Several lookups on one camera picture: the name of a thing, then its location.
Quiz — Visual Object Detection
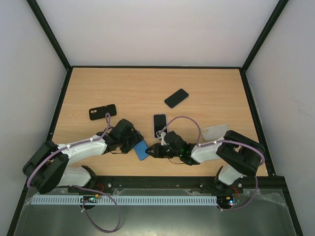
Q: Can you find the lilac phone case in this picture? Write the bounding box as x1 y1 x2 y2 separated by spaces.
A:
153 113 169 140

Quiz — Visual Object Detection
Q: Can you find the light blue slotted cable duct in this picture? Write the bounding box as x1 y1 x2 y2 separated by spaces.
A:
31 195 217 206

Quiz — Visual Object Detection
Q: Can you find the black front mounting rail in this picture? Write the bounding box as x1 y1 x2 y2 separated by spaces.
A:
23 175 287 197

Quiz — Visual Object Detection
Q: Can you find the black aluminium frame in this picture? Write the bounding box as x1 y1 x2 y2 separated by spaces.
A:
5 0 304 236

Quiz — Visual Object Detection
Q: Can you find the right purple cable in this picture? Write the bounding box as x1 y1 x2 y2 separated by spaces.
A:
159 116 266 212

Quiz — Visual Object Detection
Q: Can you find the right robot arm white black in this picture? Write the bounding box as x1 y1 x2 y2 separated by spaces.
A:
145 130 265 193

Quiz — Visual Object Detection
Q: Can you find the silver white phone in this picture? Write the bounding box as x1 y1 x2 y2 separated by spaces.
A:
154 114 168 138

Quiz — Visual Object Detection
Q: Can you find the dark blue phone screen up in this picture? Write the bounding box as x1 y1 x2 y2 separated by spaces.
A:
164 88 189 109

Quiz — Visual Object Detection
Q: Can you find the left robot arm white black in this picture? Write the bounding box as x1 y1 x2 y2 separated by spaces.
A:
22 119 144 194

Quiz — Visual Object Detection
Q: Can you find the blue phone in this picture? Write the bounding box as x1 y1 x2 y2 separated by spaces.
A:
133 140 149 161

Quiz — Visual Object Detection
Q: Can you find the black phone case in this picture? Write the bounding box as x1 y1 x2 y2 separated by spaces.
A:
89 104 117 120

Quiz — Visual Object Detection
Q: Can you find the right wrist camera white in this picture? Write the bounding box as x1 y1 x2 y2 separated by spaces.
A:
156 131 167 146

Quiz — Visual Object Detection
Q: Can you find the clear phone case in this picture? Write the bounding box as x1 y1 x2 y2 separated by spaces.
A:
201 124 229 141

